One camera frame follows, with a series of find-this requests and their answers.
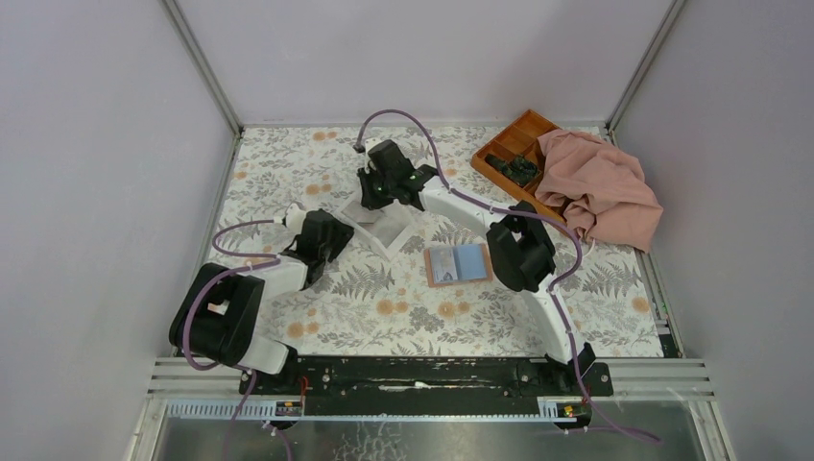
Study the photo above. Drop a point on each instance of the tan leather card holder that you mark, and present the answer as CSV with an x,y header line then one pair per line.
x,y
474,264

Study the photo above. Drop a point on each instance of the dark green items in tray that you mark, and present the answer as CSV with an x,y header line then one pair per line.
x,y
519,170

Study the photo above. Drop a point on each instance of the pink cloth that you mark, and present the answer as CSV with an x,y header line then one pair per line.
x,y
600,190

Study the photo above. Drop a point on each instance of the silver VIP credit card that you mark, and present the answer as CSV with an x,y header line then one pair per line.
x,y
443,265

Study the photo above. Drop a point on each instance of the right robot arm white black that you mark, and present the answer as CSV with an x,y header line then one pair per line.
x,y
521,250

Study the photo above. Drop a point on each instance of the white plastic card box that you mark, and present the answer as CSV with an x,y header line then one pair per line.
x,y
385,230

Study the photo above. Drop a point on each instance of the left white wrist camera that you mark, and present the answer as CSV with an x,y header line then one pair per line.
x,y
294,217

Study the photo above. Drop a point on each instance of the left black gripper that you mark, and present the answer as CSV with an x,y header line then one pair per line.
x,y
341,234

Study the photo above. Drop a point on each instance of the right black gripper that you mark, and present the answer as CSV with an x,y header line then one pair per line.
x,y
365,179

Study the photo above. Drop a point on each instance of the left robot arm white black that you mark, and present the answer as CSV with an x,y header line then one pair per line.
x,y
216,320

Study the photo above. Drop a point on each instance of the orange wooden tray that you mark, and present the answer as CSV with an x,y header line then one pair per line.
x,y
519,140

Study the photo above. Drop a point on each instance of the floral table mat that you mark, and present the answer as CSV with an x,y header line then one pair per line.
x,y
369,304

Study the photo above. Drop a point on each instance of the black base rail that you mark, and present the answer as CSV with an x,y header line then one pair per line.
x,y
414,386

